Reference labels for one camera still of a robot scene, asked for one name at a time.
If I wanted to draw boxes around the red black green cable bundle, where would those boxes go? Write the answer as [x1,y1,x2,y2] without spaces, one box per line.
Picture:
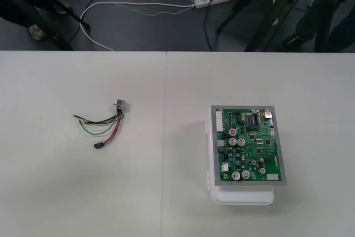
[72,98,131,150]

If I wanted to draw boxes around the black power cable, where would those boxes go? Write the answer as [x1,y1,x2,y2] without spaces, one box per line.
[204,0,216,52]

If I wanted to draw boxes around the green circuit board grey frame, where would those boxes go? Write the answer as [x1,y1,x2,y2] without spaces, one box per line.
[210,105,287,187]

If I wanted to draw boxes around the black tripod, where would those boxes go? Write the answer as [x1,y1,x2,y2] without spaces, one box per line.
[215,0,314,52]
[0,0,92,52]

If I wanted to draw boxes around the white power strip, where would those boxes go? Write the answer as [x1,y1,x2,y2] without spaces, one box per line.
[193,0,240,9]

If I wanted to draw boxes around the thick white floor cable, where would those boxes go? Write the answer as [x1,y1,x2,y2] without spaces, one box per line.
[79,1,196,52]

